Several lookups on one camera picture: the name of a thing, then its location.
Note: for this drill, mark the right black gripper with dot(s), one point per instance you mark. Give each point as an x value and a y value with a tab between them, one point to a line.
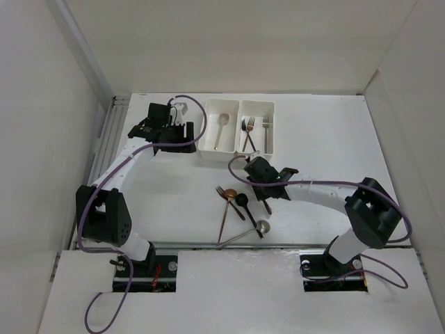
260	195

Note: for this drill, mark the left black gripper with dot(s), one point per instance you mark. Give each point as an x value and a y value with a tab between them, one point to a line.
186	128

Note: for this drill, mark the brown spoon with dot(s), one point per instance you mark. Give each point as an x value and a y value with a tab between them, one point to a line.
267	206

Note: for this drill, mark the black fork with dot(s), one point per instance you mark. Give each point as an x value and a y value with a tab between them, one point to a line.
248	135

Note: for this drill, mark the silver fork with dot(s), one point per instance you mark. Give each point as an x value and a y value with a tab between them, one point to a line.
266	125

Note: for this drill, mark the beige spoon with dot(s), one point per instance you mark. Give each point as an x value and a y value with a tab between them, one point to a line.
223	120

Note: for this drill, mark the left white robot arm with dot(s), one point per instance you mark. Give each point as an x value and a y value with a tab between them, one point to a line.
101	210

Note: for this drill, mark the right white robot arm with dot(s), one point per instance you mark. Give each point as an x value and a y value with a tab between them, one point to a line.
368	207

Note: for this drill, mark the black spoon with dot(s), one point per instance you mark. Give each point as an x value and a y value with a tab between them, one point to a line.
242	201

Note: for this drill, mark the copper spoon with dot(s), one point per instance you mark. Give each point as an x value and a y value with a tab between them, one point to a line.
226	212

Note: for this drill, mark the copper fork in pile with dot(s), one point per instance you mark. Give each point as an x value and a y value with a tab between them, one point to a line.
219	189

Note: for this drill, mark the left white plastic bin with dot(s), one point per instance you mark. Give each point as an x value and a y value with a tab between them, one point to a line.
227	145

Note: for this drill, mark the white plastic bin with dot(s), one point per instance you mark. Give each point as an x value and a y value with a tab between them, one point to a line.
256	110
227	145

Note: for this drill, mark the right white plastic bin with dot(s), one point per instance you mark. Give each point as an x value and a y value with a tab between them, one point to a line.
256	110

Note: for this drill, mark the silver spoon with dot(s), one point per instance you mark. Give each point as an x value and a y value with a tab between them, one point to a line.
262	226

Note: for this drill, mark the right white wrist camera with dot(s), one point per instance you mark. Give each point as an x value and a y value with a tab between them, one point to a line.
253	155

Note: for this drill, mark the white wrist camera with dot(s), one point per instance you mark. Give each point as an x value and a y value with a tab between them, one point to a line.
177	112
253	155

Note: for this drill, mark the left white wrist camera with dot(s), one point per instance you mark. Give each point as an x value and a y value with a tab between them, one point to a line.
177	112

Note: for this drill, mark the aluminium rail frame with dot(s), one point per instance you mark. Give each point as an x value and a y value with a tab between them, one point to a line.
106	138

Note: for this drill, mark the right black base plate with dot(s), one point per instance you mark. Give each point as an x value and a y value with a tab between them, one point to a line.
317	266

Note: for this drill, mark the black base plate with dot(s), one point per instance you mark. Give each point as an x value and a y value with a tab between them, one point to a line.
163	265
317	266

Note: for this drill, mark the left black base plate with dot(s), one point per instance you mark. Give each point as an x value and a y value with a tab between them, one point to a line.
163	265

